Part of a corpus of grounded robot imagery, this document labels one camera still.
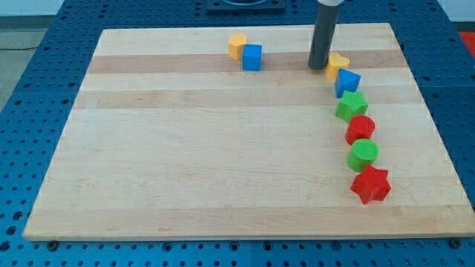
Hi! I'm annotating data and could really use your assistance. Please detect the wooden board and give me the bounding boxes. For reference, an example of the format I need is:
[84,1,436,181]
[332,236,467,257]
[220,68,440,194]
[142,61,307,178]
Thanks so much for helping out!
[23,23,474,241]

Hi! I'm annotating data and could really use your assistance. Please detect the blue cube block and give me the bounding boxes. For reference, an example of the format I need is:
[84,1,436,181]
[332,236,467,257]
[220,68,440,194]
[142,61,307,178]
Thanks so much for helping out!
[242,44,263,71]

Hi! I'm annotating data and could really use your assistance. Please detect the yellow hexagon block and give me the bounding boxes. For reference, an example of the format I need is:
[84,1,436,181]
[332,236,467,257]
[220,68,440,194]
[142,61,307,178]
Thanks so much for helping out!
[228,33,248,60]

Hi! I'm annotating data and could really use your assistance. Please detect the blue triangle block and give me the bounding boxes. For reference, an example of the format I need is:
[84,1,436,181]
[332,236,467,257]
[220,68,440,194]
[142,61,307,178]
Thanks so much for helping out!
[335,68,361,99]

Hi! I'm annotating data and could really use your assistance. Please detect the red star block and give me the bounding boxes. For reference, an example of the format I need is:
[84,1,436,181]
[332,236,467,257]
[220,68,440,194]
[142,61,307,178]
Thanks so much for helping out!
[350,165,391,205]

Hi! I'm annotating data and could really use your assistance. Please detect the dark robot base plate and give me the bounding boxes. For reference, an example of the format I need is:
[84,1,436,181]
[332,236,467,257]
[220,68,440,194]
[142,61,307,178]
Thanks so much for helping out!
[203,0,286,13]

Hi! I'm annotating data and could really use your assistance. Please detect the yellow heart block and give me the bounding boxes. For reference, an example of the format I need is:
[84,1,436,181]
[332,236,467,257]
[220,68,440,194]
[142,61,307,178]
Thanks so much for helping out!
[325,52,350,81]

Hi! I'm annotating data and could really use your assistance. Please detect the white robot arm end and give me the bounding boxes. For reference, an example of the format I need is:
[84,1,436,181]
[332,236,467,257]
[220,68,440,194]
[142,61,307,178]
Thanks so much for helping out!
[318,0,344,7]

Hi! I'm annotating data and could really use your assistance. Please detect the red cylinder block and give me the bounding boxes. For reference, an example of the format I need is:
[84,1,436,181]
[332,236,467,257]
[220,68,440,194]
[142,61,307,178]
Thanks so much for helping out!
[344,115,376,145]

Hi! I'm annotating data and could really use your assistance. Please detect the green star block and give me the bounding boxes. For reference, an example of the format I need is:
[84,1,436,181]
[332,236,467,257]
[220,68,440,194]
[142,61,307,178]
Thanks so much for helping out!
[335,90,369,123]

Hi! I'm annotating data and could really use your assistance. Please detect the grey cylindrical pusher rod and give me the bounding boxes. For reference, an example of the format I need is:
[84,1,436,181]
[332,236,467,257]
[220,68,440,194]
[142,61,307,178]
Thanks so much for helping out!
[308,3,341,70]

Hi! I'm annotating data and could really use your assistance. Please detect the green cylinder block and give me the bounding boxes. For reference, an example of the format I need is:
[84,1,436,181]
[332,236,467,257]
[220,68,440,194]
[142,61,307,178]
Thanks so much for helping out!
[347,139,379,172]

